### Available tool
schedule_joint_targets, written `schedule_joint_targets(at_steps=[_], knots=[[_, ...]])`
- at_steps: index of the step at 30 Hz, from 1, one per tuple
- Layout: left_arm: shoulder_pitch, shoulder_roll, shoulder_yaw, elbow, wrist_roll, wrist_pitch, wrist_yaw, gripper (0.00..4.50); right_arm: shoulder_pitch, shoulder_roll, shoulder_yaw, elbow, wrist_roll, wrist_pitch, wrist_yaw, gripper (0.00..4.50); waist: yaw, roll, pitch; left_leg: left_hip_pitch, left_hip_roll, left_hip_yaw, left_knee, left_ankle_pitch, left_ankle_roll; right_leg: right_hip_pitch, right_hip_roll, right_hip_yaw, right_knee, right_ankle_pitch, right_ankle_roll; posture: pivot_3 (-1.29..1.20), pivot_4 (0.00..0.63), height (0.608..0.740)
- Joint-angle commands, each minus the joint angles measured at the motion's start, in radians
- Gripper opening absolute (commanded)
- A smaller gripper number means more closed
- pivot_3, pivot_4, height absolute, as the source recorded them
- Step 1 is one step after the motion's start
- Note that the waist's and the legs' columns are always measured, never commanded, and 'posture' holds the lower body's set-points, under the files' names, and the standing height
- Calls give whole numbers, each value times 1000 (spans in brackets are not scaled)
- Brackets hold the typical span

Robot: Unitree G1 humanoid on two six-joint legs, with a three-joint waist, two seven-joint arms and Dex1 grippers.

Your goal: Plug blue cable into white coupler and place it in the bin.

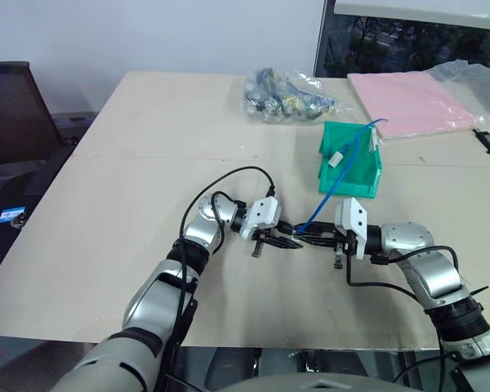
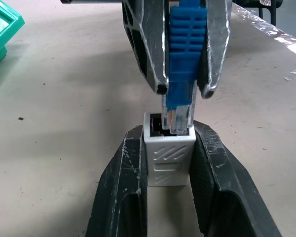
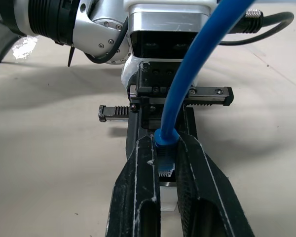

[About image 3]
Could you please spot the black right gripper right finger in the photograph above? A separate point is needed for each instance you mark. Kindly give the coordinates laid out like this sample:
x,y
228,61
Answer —
x,y
207,197

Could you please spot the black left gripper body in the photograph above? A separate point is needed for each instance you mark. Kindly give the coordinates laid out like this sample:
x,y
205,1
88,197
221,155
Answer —
x,y
153,81

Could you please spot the dark grey blurred shape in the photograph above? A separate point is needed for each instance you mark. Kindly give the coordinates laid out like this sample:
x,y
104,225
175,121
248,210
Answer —
x,y
0,32

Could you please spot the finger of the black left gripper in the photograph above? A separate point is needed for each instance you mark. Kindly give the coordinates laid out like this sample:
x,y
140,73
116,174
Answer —
x,y
133,128
192,121

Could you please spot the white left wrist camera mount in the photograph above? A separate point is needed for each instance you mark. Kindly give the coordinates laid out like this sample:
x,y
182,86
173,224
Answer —
x,y
162,24

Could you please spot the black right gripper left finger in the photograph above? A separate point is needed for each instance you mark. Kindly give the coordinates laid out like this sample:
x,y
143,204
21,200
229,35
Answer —
x,y
130,192

